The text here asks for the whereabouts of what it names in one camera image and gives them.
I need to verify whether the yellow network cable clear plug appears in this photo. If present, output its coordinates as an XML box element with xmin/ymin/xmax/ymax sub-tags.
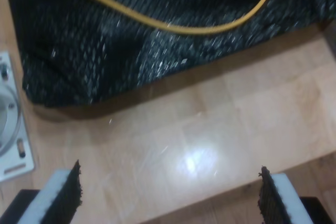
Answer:
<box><xmin>51</xmin><ymin>0</ymin><xmax>282</xmax><ymax>36</ymax></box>

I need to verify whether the black textured mat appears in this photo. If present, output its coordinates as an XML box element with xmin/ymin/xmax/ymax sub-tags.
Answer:
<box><xmin>4</xmin><ymin>0</ymin><xmax>336</xmax><ymax>109</ymax></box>

